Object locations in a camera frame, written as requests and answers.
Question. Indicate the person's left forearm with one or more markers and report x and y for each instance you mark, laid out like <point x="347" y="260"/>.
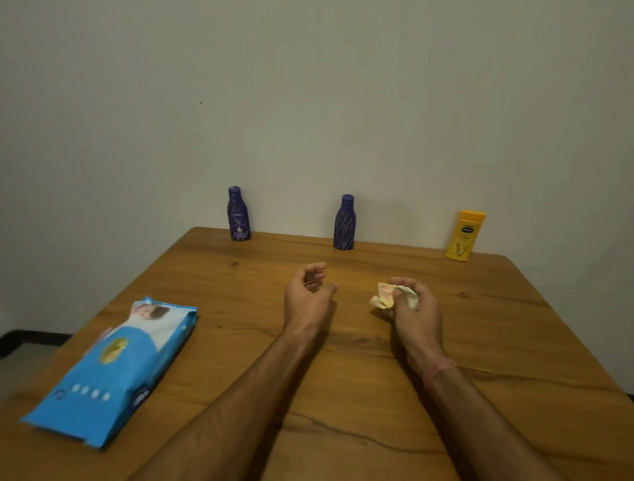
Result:
<point x="223" y="416"/>

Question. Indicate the white wet wipe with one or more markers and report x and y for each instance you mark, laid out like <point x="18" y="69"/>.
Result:
<point x="384" y="296"/>

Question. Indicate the wooden table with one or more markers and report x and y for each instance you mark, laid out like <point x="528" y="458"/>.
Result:
<point x="495" y="347"/>

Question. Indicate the blue wet wipes pack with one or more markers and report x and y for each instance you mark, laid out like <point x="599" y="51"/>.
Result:
<point x="114" y="376"/>

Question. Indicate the person's right forearm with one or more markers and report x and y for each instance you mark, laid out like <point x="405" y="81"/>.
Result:
<point x="485" y="426"/>

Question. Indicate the yellow bottle orange cap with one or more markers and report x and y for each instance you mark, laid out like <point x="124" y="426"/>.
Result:
<point x="464" y="238"/>

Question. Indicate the black baseboard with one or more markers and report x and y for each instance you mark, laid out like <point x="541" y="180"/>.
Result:
<point x="29" y="339"/>

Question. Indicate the person's left hand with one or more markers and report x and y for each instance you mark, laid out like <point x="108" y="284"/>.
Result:
<point x="307" y="307"/>

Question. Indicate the pink thread wristband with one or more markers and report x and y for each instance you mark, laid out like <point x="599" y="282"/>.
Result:
<point x="438" y="369"/>

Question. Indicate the dark blue bottle white print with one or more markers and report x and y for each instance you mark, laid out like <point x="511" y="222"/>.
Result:
<point x="239" y="215"/>

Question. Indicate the person's right hand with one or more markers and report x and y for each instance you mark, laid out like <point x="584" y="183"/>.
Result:
<point x="421" y="322"/>

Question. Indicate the dark blue striped bottle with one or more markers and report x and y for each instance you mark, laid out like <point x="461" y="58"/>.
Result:
<point x="344" y="225"/>

